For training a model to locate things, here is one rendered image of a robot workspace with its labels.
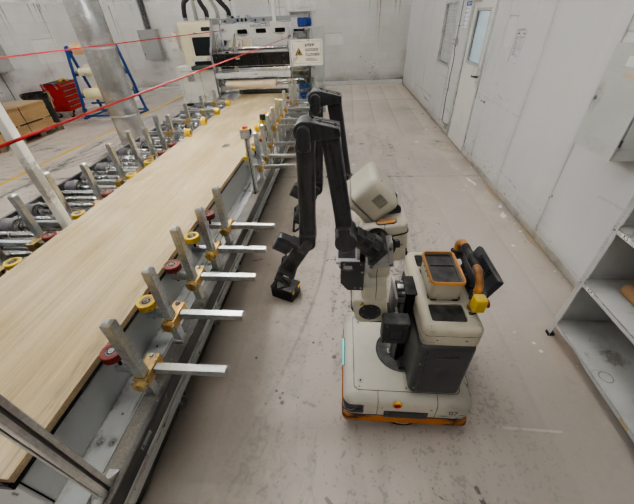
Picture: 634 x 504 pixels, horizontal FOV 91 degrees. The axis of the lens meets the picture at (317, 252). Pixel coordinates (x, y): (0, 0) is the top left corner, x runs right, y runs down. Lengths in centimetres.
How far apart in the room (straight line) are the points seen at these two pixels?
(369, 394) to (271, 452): 62
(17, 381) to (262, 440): 114
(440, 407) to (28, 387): 172
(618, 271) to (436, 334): 142
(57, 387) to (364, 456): 141
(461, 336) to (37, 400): 154
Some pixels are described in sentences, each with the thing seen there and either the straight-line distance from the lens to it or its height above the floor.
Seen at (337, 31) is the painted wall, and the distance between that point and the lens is 1170.
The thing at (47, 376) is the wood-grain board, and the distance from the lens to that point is 148.
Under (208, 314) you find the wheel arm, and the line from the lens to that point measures 145.
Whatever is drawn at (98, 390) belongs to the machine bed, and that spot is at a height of 74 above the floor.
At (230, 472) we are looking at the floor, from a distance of 201.
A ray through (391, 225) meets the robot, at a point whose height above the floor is 123.
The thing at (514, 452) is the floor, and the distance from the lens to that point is 218.
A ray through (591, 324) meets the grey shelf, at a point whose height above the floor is 14.
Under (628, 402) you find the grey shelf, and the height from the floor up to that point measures 14.
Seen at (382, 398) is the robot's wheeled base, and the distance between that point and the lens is 180.
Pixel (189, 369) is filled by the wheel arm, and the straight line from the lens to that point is 133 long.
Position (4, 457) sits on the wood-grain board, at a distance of 137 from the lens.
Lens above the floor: 185
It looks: 37 degrees down
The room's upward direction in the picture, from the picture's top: 3 degrees counter-clockwise
